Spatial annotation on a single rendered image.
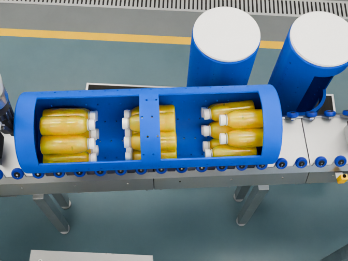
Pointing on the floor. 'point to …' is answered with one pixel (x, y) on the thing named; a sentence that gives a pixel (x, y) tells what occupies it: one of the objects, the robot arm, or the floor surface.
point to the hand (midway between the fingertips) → (13, 129)
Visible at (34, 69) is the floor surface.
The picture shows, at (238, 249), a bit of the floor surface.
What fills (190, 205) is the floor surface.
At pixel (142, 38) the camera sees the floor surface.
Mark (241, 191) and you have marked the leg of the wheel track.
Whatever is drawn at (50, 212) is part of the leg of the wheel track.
